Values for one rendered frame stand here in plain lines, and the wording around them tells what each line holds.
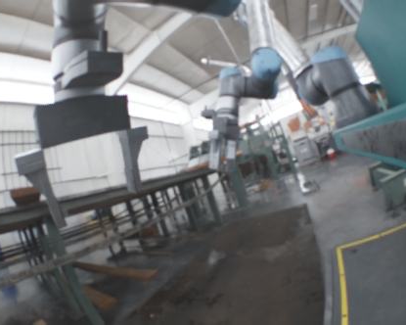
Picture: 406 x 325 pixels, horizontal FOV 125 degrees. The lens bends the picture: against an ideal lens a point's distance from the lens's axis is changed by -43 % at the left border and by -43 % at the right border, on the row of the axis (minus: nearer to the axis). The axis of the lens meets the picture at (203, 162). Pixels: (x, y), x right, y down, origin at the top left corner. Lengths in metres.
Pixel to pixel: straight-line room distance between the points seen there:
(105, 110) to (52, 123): 0.07
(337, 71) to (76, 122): 0.56
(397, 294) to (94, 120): 0.66
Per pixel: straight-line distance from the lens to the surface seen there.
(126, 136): 0.28
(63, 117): 0.24
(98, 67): 0.19
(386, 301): 0.53
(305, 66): 0.68
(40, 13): 7.09
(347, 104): 0.53
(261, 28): 0.57
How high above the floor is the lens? 0.72
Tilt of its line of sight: 5 degrees up
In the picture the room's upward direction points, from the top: 19 degrees counter-clockwise
